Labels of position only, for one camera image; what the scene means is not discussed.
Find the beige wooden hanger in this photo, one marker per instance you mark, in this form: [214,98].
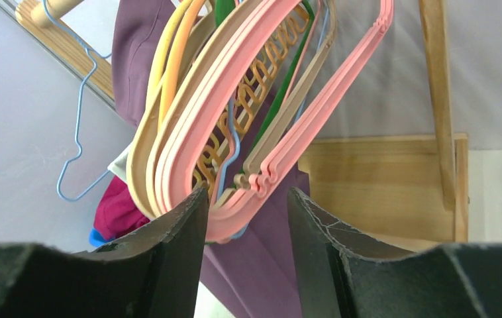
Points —
[203,45]

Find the light blue wire hanger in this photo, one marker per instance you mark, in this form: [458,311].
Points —
[92,54]

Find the yellow hanger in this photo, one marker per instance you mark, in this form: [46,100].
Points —
[160,55]

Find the wooden hanger rack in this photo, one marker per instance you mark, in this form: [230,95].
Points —
[409,191]

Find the green hanger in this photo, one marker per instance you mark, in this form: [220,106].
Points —
[283,91]

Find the magenta garment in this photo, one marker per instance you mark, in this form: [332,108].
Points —
[116,214]

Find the white skirt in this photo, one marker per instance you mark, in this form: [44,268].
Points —
[118,165]

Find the purple garment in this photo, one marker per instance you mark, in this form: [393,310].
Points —
[254,275]

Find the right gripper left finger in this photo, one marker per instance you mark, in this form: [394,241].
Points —
[151,272]

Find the pink hanger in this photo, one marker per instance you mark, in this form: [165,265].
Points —
[207,90]

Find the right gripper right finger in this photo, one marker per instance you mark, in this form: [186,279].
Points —
[343,272]

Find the orange hanger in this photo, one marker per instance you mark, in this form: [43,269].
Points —
[176,33]

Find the blue plastic bin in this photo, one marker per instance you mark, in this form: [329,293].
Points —
[95,239]

